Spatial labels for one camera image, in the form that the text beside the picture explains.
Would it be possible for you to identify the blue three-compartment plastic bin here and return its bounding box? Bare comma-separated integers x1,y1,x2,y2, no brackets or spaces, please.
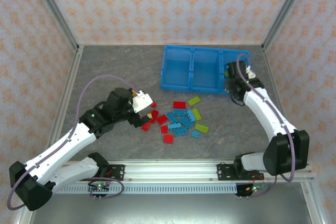
160,44,253,97

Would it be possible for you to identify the circuit board with green light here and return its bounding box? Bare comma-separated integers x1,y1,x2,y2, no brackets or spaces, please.
235,183,266,199
88,182,111,200

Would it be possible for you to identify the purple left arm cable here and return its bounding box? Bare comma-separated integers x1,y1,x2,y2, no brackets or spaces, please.
7,74,137,211

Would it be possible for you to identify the aluminium side rail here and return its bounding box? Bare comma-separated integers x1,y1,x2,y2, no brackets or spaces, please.
48,45,85,148
261,45,288,132

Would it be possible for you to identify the wide aluminium base rail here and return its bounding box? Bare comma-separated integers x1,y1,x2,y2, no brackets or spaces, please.
56,159,315,183

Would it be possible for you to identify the white slotted cable duct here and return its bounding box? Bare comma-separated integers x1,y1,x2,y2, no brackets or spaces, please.
52,184,238,195

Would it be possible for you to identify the aluminium frame post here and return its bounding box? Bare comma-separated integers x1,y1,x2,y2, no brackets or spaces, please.
27,0,81,51
261,0,313,51

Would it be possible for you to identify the slanted aluminium frame bar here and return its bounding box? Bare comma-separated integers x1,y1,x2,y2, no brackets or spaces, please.
300,182,330,224
12,208,34,224

